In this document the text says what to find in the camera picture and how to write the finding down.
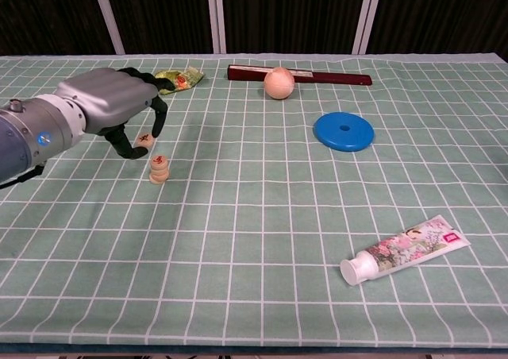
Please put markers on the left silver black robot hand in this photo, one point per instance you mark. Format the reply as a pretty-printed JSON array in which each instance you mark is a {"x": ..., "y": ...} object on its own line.
[{"x": 103, "y": 97}]

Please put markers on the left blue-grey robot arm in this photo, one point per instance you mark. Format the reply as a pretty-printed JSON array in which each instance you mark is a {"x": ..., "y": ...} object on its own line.
[{"x": 24, "y": 136}]

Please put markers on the floral hand cream tube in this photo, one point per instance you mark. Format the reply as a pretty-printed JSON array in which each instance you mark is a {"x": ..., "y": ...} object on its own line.
[{"x": 405, "y": 252}]

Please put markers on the green snack packet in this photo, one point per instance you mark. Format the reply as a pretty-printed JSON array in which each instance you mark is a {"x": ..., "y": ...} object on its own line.
[{"x": 184, "y": 80}]

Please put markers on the peach coloured ball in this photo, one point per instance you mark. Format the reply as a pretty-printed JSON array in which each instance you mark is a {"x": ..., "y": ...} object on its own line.
[{"x": 279, "y": 85}]

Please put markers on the green checked tablecloth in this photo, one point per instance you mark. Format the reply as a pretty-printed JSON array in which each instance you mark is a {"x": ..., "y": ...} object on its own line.
[{"x": 254, "y": 236}]

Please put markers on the blue disc with hole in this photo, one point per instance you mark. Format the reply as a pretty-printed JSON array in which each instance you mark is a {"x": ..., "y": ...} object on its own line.
[{"x": 329, "y": 136}]

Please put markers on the dark red folded fan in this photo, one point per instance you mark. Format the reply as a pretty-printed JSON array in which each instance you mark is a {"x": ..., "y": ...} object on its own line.
[{"x": 337, "y": 79}]

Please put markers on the white partition frame post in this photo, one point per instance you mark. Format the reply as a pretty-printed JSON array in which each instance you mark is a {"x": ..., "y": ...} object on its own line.
[
  {"x": 108, "y": 17},
  {"x": 220, "y": 17},
  {"x": 367, "y": 17}
]

